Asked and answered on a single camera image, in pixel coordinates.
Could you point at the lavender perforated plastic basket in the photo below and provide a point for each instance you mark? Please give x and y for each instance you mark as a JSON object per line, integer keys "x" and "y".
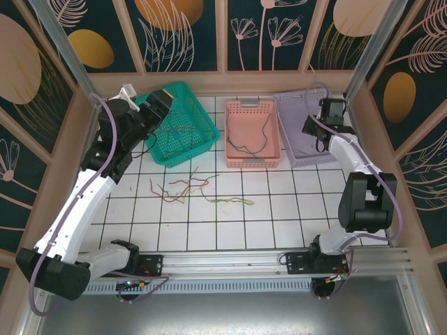
{"x": 297, "y": 122}

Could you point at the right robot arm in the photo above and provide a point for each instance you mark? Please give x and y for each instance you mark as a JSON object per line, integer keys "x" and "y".
{"x": 366, "y": 209}

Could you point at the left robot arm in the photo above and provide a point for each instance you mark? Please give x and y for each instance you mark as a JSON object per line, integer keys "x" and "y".
{"x": 87, "y": 206}

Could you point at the aluminium mounting rail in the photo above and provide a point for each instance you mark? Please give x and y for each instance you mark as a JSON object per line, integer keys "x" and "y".
{"x": 223, "y": 260}

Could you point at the aluminium corner post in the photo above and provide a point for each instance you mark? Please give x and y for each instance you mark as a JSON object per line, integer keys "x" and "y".
{"x": 372, "y": 52}
{"x": 73, "y": 59}

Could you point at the pink perforated plastic basket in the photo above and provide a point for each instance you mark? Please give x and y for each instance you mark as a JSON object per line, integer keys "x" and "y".
{"x": 251, "y": 125}

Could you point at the teal perforated plastic basket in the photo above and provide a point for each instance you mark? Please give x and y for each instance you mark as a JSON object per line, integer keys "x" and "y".
{"x": 188, "y": 139}

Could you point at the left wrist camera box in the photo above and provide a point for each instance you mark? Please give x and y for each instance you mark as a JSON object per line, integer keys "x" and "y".
{"x": 127, "y": 92}

